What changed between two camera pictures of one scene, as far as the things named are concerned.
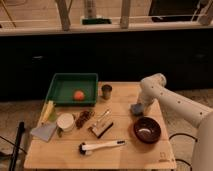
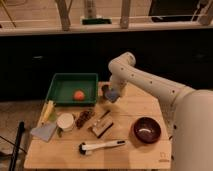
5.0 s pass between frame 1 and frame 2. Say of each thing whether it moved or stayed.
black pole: stayed
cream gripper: moved
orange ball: stayed
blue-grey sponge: moved
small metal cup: stayed
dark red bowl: stayed
